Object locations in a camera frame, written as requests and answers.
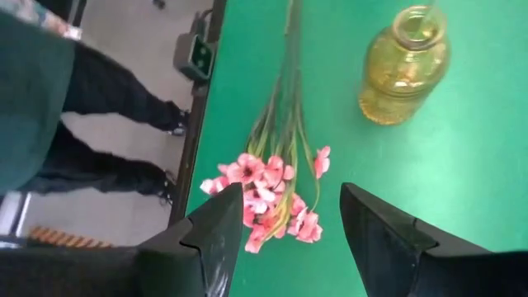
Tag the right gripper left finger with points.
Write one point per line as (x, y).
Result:
(198, 255)

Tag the green table mat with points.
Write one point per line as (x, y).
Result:
(453, 185)

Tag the person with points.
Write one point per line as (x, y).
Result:
(33, 103)

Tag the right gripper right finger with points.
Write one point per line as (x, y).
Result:
(392, 255)

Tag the black table frame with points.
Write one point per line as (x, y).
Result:
(194, 136)

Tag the yellow embossed glass vase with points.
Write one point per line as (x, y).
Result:
(402, 82)

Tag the pink artificial flower bunch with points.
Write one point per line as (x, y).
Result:
(264, 181)

